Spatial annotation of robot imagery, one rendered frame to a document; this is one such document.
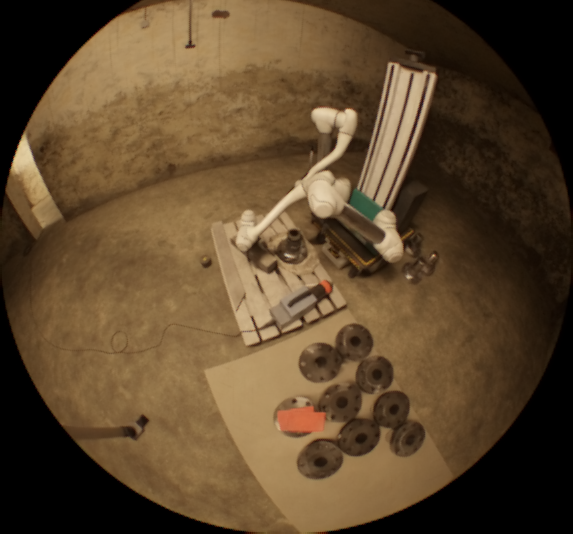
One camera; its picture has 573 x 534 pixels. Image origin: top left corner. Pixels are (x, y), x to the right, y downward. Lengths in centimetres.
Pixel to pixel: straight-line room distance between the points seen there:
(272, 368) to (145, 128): 335
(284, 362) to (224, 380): 44
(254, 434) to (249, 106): 380
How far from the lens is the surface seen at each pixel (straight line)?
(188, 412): 159
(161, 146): 339
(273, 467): 157
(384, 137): 158
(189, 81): 324
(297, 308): 126
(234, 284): 152
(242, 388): 146
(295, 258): 163
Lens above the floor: 146
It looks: 49 degrees down
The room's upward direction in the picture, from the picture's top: 5 degrees clockwise
